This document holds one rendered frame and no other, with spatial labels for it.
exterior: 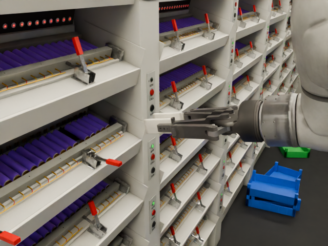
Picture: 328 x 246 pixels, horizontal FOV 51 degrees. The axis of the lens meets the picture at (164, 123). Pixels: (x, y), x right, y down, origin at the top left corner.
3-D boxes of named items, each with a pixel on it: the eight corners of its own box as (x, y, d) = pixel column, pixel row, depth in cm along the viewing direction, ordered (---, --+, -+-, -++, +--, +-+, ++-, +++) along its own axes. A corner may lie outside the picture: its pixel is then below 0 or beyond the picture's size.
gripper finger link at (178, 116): (181, 112, 69) (183, 112, 69) (152, 114, 72) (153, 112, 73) (184, 127, 70) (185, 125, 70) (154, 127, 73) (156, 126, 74)
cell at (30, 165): (14, 155, 71) (36, 170, 69) (7, 159, 70) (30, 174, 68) (14, 148, 71) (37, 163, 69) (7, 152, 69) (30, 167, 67)
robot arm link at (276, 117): (293, 101, 52) (254, 103, 55) (297, 156, 54) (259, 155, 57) (300, 87, 59) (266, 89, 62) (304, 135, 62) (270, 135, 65)
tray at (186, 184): (217, 165, 164) (227, 142, 157) (156, 243, 115) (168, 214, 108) (181, 145, 170) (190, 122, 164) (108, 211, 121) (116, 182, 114)
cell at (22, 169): (6, 159, 70) (29, 175, 68) (-2, 163, 68) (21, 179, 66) (6, 152, 69) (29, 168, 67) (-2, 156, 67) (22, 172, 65)
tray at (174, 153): (219, 129, 157) (231, 103, 150) (155, 194, 107) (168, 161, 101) (182, 109, 163) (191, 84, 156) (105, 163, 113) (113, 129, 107)
